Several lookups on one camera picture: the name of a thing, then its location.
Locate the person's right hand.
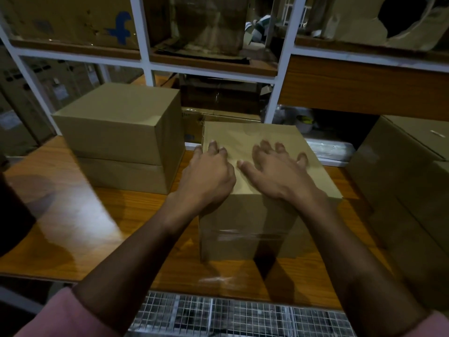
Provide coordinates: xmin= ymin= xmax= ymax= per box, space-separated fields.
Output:
xmin=237 ymin=139 xmax=327 ymax=209

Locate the person's left hand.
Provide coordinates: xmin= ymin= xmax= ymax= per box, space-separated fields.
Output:
xmin=174 ymin=140 xmax=236 ymax=216

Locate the plain brown cardboard box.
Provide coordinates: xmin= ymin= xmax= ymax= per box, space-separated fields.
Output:
xmin=345 ymin=115 xmax=449 ymax=313
xmin=198 ymin=121 xmax=344 ymax=264
xmin=51 ymin=82 xmax=186 ymax=195

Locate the black plastic bucket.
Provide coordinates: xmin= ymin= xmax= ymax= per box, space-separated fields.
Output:
xmin=0 ymin=171 xmax=37 ymax=256

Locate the person's right forearm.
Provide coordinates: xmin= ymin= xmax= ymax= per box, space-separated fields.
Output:
xmin=298 ymin=192 xmax=430 ymax=337

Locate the person's left forearm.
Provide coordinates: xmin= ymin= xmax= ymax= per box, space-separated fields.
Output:
xmin=72 ymin=196 xmax=201 ymax=334

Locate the crumpled brown cardboard box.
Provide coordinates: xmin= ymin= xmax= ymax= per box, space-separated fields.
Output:
xmin=152 ymin=0 xmax=252 ymax=64

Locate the Pico box with hole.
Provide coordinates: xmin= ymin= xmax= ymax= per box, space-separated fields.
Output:
xmin=321 ymin=0 xmax=449 ymax=52

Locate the stack of large appliance cartons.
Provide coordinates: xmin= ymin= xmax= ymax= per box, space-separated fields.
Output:
xmin=0 ymin=45 xmax=141 ymax=158

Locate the white plastic pack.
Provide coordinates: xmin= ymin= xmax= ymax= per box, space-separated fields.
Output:
xmin=304 ymin=138 xmax=355 ymax=162

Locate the white tape roll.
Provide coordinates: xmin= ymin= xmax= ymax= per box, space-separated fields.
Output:
xmin=296 ymin=115 xmax=315 ymax=134

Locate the clear crumpled plastic bag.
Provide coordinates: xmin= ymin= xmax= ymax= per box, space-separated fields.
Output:
xmin=270 ymin=104 xmax=299 ymax=125

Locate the wooden drawer panel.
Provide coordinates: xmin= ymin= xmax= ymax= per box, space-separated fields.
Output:
xmin=279 ymin=55 xmax=449 ymax=122

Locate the white metal shelf rack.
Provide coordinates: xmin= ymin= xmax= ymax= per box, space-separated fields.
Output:
xmin=0 ymin=0 xmax=449 ymax=169

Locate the pink left shirt sleeve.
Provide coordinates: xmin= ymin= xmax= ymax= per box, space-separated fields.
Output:
xmin=14 ymin=287 xmax=116 ymax=337

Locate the pink shirt sleeve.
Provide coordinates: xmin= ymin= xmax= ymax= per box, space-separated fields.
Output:
xmin=396 ymin=310 xmax=449 ymax=337
xmin=14 ymin=287 xmax=116 ymax=337

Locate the pink right shirt sleeve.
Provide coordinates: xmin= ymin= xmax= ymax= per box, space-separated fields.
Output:
xmin=396 ymin=310 xmax=449 ymax=337

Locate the wire mesh cage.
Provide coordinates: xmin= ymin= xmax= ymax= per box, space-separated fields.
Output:
xmin=128 ymin=291 xmax=357 ymax=337

